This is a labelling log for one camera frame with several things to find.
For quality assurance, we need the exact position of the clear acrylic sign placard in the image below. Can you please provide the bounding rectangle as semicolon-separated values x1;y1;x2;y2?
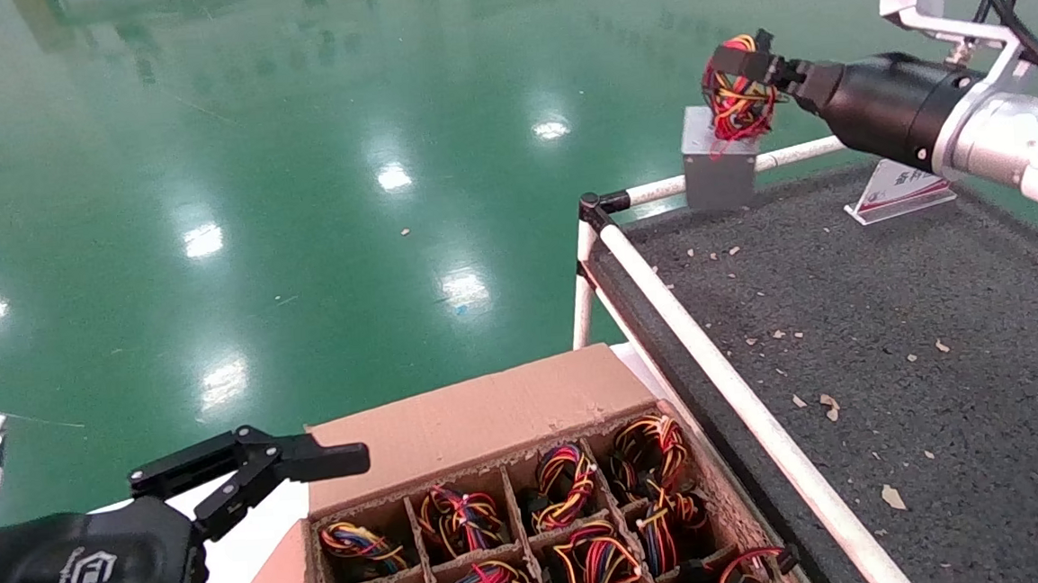
841;155;959;228

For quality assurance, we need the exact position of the white pipe table frame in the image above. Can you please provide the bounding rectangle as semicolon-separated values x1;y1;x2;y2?
558;57;1038;583

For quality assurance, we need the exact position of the brown cardboard divider box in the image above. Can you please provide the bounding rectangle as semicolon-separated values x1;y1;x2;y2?
236;332;812;583

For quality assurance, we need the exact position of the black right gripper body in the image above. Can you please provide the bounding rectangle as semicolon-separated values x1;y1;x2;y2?
793;47;986;185

